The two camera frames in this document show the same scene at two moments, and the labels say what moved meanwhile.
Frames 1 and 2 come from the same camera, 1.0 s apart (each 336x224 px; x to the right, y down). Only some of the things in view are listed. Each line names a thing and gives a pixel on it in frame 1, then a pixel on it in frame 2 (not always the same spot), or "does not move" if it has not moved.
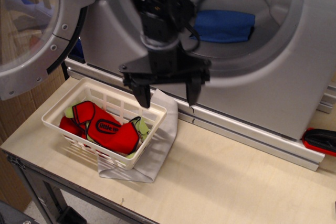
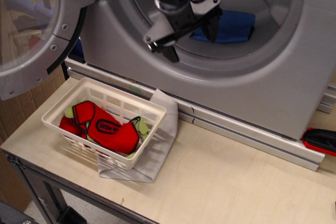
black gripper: x=166 y=65 → x=177 y=11
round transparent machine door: x=42 y=14 does not move
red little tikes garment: x=90 y=123 does not move
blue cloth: x=223 y=25 does not move
